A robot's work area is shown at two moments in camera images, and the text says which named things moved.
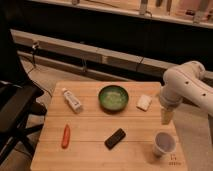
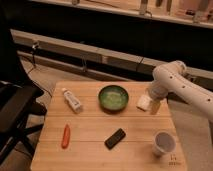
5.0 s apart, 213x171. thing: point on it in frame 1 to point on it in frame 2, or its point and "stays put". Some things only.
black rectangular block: [113, 140] stays put
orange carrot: [66, 137] stays put
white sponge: [144, 102] stays put
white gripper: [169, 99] to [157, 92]
